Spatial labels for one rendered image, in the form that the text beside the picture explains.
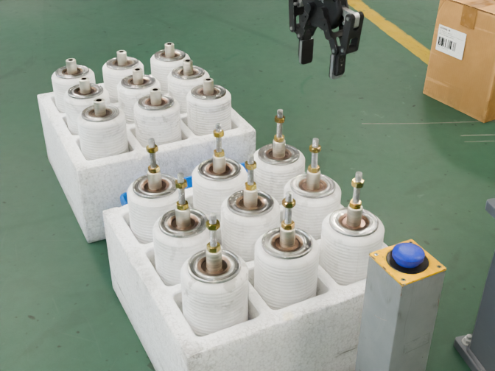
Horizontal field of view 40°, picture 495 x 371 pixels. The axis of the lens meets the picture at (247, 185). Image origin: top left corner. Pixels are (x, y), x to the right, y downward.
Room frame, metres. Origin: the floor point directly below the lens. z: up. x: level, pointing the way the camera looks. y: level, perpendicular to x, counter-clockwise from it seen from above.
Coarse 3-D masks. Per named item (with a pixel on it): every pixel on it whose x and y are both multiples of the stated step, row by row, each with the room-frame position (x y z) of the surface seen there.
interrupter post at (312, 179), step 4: (308, 172) 0.95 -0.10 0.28; (308, 176) 0.95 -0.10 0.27; (312, 176) 0.94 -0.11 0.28; (316, 176) 0.94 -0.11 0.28; (308, 180) 0.95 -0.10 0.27; (312, 180) 0.94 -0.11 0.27; (316, 180) 0.94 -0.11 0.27; (308, 184) 0.95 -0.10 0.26; (312, 184) 0.94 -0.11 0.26; (316, 184) 0.94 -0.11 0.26; (312, 188) 0.94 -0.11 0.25; (316, 188) 0.94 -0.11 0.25
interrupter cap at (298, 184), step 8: (296, 176) 0.98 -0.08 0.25; (304, 176) 0.98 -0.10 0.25; (320, 176) 0.98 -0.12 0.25; (296, 184) 0.95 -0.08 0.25; (304, 184) 0.96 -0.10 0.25; (320, 184) 0.96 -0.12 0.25; (328, 184) 0.95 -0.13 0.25; (296, 192) 0.93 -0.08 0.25; (304, 192) 0.93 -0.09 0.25; (312, 192) 0.93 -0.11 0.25; (320, 192) 0.93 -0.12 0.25; (328, 192) 0.93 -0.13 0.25
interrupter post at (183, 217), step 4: (176, 208) 0.84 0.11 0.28; (188, 208) 0.84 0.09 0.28; (176, 212) 0.84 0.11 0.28; (180, 212) 0.83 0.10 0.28; (184, 212) 0.83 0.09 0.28; (188, 212) 0.84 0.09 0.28; (176, 216) 0.84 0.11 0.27; (180, 216) 0.83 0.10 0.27; (184, 216) 0.83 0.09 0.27; (188, 216) 0.84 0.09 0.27; (176, 220) 0.84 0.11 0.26; (180, 220) 0.83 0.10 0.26; (184, 220) 0.83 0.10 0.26; (188, 220) 0.84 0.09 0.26; (176, 224) 0.84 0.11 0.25; (180, 224) 0.83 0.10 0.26; (184, 224) 0.83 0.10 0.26; (188, 224) 0.84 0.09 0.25
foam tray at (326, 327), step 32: (192, 192) 1.04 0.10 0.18; (128, 224) 0.98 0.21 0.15; (128, 256) 0.86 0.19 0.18; (128, 288) 0.88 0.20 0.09; (160, 288) 0.78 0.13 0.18; (320, 288) 0.80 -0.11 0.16; (352, 288) 0.78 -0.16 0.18; (160, 320) 0.73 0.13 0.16; (256, 320) 0.71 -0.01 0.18; (288, 320) 0.71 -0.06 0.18; (320, 320) 0.73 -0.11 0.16; (352, 320) 0.76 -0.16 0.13; (160, 352) 0.74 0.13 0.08; (192, 352) 0.65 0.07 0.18; (224, 352) 0.66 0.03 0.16; (256, 352) 0.69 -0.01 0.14; (288, 352) 0.71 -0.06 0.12; (320, 352) 0.74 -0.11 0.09; (352, 352) 0.76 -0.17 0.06
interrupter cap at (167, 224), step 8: (192, 208) 0.88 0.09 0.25; (168, 216) 0.86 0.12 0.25; (192, 216) 0.86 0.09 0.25; (200, 216) 0.86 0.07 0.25; (160, 224) 0.84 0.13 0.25; (168, 224) 0.84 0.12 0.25; (192, 224) 0.84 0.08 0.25; (200, 224) 0.84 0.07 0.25; (168, 232) 0.82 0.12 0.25; (176, 232) 0.82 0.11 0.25; (184, 232) 0.82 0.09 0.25; (192, 232) 0.82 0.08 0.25; (200, 232) 0.82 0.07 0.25
